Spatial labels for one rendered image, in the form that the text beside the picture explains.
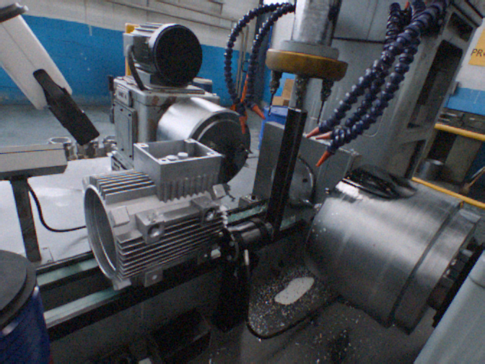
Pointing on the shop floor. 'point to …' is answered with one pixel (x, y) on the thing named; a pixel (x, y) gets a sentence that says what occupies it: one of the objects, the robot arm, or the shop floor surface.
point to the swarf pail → (430, 168)
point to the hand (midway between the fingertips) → (77, 126)
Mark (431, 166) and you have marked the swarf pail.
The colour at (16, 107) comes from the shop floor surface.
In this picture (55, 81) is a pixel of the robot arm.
